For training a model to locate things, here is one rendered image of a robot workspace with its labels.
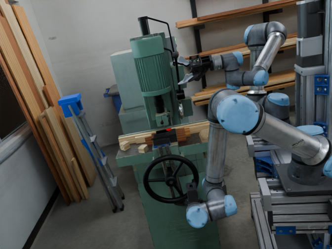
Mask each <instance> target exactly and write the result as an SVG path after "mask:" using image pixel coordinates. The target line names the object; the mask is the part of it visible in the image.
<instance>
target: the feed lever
mask: <svg viewBox="0 0 332 249"><path fill-rule="evenodd" d="M178 56H179V54H178V52H173V53H172V57H173V58H174V60H175V67H176V74H177V81H178V83H179V82H180V78H179V70H178V62H177V58H178ZM178 88H179V90H178V91H176V95H177V100H180V99H185V94H184V90H181V86H180V84H179V85H178Z"/></svg>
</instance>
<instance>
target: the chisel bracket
mask: <svg viewBox="0 0 332 249"><path fill-rule="evenodd" d="M155 117H156V122H157V126H158V127H160V126H165V125H169V120H168V115H167V109H166V108H165V112H163V113H157V111H156V116H155ZM162 120H163V122H164V124H161V121H162Z"/></svg>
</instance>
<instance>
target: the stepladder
mask: <svg viewBox="0 0 332 249"><path fill-rule="evenodd" d="M80 99H81V94H80V93H77V94H72V95H68V96H63V97H62V98H60V99H59V100H58V104H59V106H61V107H62V110H63V113H64V116H65V117H66V118H67V117H71V118H72V121H73V123H74V125H75V127H76V129H77V132H78V134H79V136H80V138H81V142H82V144H83V145H84V147H85V149H86V151H87V154H88V156H89V158H90V160H91V162H92V164H93V167H94V169H95V171H96V173H97V175H98V178H99V180H100V182H101V184H102V186H103V189H104V191H105V193H106V195H107V197H108V199H109V202H110V204H111V206H112V208H113V213H116V211H117V206H116V205H115V204H114V202H113V199H112V197H111V195H110V193H109V188H110V190H111V192H112V194H113V196H114V198H115V201H116V202H117V204H118V206H119V208H120V210H121V211H123V210H124V207H125V206H124V204H123V203H122V202H121V200H120V198H119V196H118V194H117V192H116V190H115V188H114V187H115V186H116V188H117V190H118V192H119V194H120V196H121V198H122V200H124V199H125V196H124V194H123V193H122V191H121V189H120V187H119V185H118V177H117V176H116V177H114V175H113V173H112V171H111V169H110V167H109V165H108V163H107V160H108V157H105V155H104V153H103V152H102V151H101V149H100V147H99V145H98V143H97V141H96V139H97V135H93V133H92V131H91V129H90V127H89V125H88V123H87V121H86V119H85V117H84V116H85V112H82V111H81V110H83V106H82V103H81V100H80ZM87 131H88V132H87ZM95 148H96V149H97V151H98V152H99V154H100V156H101V158H100V157H99V155H98V153H97V151H96V149H95ZM95 161H96V162H97V164H96V162H95ZM104 165H105V166H106V168H107V170H108V172H109V174H110V176H111V178H110V177H109V176H108V174H107V172H106V169H105V167H104ZM98 167H99V168H100V170H101V172H102V174H103V176H104V178H105V180H106V182H107V184H108V188H107V186H106V184H105V182H104V179H103V177H102V175H101V173H100V170H99V168H98Z"/></svg>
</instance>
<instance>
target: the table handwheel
mask: <svg viewBox="0 0 332 249"><path fill-rule="evenodd" d="M167 160H176V161H180V163H179V165H178V167H177V168H176V170H175V171H174V172H173V171H172V169H171V167H170V166H169V167H167V169H168V172H167V175H166V176H165V178H159V179H148V177H149V173H150V171H151V170H152V168H153V167H154V166H155V165H157V164H158V163H160V162H163V161H167ZM183 163H184V164H186V165H187V166H188V167H189V168H190V169H191V171H192V173H193V177H194V179H195V181H196V183H197V186H198V184H199V174H198V171H197V168H196V167H195V165H194V164H193V163H192V162H191V161H190V160H188V159H187V158H185V157H183V156H180V155H173V154H170V155H163V156H160V157H158V158H156V159H154V160H153V161H151V162H150V163H149V164H148V166H147V167H146V169H145V171H144V174H143V185H144V188H145V190H146V192H147V193H148V194H149V195H150V196H151V197H152V198H153V199H155V200H157V201H159V202H162V203H166V204H174V203H179V202H182V201H184V200H186V199H188V197H187V193H185V194H183V193H182V192H181V191H180V189H179V188H178V186H177V185H176V184H177V178H176V174H177V173H178V171H179V169H180V168H181V166H182V165H183ZM149 182H165V183H166V185H167V186H169V187H174V188H175V189H176V190H177V192H178V193H179V194H180V197H177V198H164V197H161V196H159V195H157V194H156V193H155V192H153V190H152V189H151V188H150V185H149ZM196 188H197V187H196Z"/></svg>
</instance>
